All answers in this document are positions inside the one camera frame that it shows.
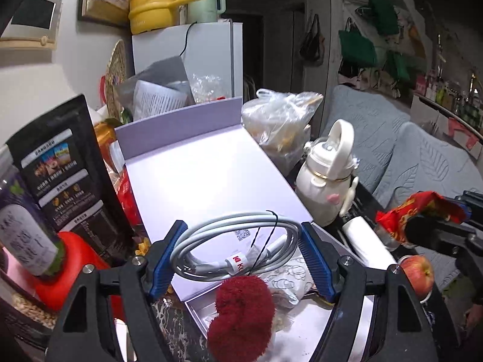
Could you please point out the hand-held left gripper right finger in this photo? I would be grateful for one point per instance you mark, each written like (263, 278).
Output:
(317, 260)

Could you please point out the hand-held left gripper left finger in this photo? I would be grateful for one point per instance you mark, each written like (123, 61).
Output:
(166, 260)

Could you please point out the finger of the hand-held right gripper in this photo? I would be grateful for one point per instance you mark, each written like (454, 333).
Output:
(434, 233)
(471, 201)

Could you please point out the red snack packet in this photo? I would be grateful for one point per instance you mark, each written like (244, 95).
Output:
(415, 205)

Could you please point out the red fluffy plush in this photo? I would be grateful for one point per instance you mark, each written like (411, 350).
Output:
(241, 316)

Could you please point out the lavender box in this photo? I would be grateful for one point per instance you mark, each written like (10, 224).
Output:
(207, 173)

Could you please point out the silver printed pouch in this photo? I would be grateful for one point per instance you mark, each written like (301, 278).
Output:
(290, 282)

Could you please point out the red apple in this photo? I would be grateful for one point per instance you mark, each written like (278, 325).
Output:
(417, 275)

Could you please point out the white tissue pack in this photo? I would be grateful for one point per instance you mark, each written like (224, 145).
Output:
(362, 237)

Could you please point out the red package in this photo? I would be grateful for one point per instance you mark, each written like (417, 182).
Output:
(128, 200)

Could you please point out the red container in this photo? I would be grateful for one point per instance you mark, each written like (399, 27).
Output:
(79, 260)

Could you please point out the white kettle-shaped bottle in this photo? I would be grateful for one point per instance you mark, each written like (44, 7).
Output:
(320, 173)

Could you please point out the row of glass bottles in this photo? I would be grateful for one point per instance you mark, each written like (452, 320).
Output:
(452, 98)

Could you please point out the black printed pouch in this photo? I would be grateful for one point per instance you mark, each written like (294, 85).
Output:
(71, 196)

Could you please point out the golden tin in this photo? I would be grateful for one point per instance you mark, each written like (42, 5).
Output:
(105, 135)

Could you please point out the white label bottle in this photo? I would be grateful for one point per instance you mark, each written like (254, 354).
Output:
(26, 230)

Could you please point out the clear jar of nuts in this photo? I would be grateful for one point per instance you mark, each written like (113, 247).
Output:
(30, 309)

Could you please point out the plastic bag of food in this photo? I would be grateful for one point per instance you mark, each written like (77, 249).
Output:
(279, 120)

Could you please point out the green tote bag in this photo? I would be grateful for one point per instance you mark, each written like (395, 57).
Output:
(383, 13)
(398, 68)
(356, 49)

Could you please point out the white printed paper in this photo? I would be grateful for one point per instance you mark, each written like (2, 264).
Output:
(158, 100)

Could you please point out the crinkly clear bag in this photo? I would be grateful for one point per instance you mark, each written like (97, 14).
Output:
(209, 86)

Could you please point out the grey mailer bag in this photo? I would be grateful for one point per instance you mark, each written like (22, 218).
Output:
(158, 71)

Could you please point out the woven fan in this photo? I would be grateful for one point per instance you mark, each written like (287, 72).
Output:
(117, 75)

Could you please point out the white fridge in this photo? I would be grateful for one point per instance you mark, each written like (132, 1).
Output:
(211, 49)

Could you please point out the dark hanging bag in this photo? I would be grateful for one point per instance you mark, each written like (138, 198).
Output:
(312, 43)

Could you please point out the yellow pot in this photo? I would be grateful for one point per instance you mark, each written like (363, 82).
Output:
(151, 11)

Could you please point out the green kettle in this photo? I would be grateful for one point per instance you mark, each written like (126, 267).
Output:
(202, 3)

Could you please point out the wall intercom panel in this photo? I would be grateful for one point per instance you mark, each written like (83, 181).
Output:
(34, 17)

